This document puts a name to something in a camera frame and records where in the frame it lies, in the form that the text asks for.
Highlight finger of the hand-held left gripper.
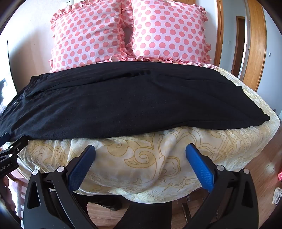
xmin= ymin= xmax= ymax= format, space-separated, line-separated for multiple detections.
xmin=0 ymin=131 xmax=11 ymax=146
xmin=0 ymin=136 xmax=30 ymax=157

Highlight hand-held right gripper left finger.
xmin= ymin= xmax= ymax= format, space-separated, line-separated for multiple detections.
xmin=23 ymin=145 xmax=97 ymax=229

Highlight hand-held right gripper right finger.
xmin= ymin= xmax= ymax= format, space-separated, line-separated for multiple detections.
xmin=185 ymin=143 xmax=259 ymax=229

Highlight black pants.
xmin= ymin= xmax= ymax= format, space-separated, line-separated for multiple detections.
xmin=0 ymin=62 xmax=271 ymax=142

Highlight dark wooden chair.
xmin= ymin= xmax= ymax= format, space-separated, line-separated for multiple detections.
xmin=4 ymin=173 xmax=30 ymax=223

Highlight yellow patterned blanket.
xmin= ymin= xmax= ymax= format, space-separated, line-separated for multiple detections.
xmin=18 ymin=64 xmax=282 ymax=204

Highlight black flat television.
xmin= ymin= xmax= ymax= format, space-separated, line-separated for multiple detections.
xmin=0 ymin=39 xmax=18 ymax=104

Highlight brown wooden door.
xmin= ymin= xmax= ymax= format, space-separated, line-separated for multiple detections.
xmin=235 ymin=15 xmax=246 ymax=77

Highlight pink polka dot pillow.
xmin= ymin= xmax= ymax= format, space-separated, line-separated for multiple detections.
xmin=50 ymin=0 xmax=133 ymax=73
xmin=120 ymin=0 xmax=218 ymax=67

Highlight wooden door frame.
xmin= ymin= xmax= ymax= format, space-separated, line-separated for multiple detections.
xmin=217 ymin=0 xmax=267 ymax=93

